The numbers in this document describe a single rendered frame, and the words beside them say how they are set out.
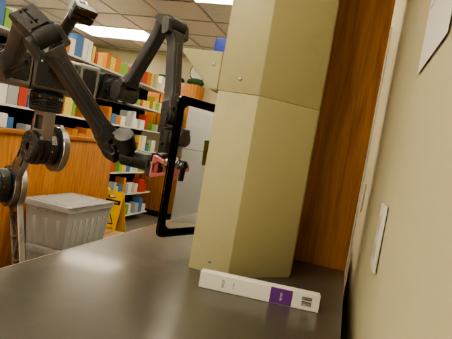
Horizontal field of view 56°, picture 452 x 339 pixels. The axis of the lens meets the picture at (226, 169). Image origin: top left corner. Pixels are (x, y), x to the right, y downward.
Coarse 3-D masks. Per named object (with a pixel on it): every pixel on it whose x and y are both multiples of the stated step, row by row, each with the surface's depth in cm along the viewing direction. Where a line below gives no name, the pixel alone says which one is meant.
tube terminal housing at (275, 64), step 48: (240, 0) 107; (288, 0) 107; (336, 0) 114; (240, 48) 107; (288, 48) 108; (240, 96) 108; (288, 96) 110; (240, 144) 108; (288, 144) 112; (240, 192) 108; (288, 192) 114; (240, 240) 109; (288, 240) 116
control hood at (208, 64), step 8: (184, 48) 112; (192, 48) 111; (192, 56) 111; (200, 56) 110; (208, 56) 110; (216, 56) 109; (192, 64) 111; (200, 64) 111; (208, 64) 110; (216, 64) 109; (200, 72) 111; (208, 72) 110; (216, 72) 109; (208, 80) 110; (216, 80) 109; (216, 88) 109
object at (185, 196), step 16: (176, 112) 115; (192, 112) 120; (208, 112) 125; (192, 128) 121; (208, 128) 126; (192, 144) 122; (208, 144) 128; (176, 160) 118; (192, 160) 123; (176, 176) 119; (192, 176) 125; (176, 192) 120; (192, 192) 126; (160, 208) 117; (176, 208) 121; (192, 208) 127; (176, 224) 122; (192, 224) 128
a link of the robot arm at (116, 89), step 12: (156, 24) 173; (180, 24) 168; (156, 36) 173; (144, 48) 177; (156, 48) 177; (144, 60) 178; (132, 72) 181; (144, 72) 182; (120, 84) 181; (132, 84) 182; (120, 96) 182
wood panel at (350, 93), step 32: (352, 0) 135; (384, 0) 132; (352, 32) 135; (384, 32) 132; (352, 64) 135; (352, 96) 135; (320, 128) 138; (352, 128) 135; (320, 160) 138; (352, 160) 135; (320, 192) 138; (352, 192) 135; (320, 224) 138; (352, 224) 135; (320, 256) 138
